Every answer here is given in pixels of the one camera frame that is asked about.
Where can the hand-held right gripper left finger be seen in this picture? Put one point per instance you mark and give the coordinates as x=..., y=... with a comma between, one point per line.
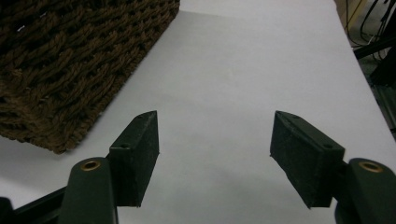
x=137, y=161

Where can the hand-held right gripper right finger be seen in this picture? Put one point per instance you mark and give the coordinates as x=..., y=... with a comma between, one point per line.
x=303, y=158

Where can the black metal stand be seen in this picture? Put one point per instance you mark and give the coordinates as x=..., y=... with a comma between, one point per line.
x=378, y=46

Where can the grey metal frame rail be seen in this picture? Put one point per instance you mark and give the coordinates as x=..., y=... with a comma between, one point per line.
x=386, y=102

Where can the brown woven basket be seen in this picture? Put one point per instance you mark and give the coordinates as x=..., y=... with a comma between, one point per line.
x=65, y=62

